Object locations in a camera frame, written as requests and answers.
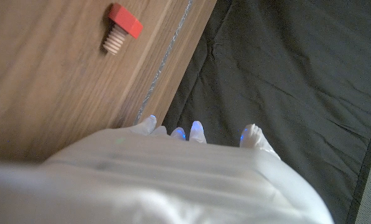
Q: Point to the red-headed wooden screw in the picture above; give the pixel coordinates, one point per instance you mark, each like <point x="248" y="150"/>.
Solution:
<point x="124" y="20"/>

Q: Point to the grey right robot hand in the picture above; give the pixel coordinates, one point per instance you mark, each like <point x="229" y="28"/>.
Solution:
<point x="157" y="186"/>

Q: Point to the black backdrop curtain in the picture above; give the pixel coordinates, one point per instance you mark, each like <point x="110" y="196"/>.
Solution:
<point x="282" y="77"/>

